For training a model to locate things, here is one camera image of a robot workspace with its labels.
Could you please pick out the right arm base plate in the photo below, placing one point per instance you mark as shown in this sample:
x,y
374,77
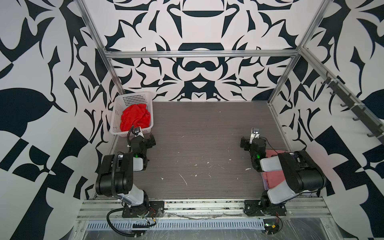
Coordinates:
x,y
257,208

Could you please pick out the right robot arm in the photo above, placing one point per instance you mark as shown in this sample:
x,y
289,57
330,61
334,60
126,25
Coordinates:
x,y
302,175

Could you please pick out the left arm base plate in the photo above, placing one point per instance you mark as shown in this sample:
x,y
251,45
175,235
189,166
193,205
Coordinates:
x,y
143,209

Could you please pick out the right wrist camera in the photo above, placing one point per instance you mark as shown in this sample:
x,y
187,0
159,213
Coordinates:
x,y
255,134

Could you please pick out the wall hook rail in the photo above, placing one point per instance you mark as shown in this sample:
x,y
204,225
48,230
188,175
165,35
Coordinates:
x,y
352,103

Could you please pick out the aluminium frame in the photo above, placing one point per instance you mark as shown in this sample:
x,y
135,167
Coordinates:
x,y
300,52

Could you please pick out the white plastic basket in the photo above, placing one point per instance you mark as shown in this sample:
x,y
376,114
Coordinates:
x,y
126,100

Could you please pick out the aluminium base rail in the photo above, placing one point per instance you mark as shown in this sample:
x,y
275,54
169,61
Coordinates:
x,y
212,208

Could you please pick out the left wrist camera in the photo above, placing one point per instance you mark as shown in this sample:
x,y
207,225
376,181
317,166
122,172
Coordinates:
x,y
137,132

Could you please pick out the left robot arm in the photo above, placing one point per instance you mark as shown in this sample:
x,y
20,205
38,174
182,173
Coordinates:
x,y
116,174

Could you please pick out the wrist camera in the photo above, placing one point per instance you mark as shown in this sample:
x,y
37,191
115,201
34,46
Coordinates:
x,y
137,132
255,134

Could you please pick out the white slotted cable duct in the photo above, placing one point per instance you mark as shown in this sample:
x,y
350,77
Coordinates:
x,y
206,224

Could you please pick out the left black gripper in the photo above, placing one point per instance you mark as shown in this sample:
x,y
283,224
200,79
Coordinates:
x,y
149,141

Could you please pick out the small green-lit circuit board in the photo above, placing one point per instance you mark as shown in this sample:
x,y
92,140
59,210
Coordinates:
x,y
272,227

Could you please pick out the folded pink t-shirt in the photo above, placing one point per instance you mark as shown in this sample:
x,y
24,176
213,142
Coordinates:
x,y
272,179

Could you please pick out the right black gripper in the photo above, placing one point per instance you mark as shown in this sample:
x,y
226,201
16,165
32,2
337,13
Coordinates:
x,y
246,143

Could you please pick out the red t-shirt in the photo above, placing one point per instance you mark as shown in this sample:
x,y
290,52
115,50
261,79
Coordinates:
x,y
135,115

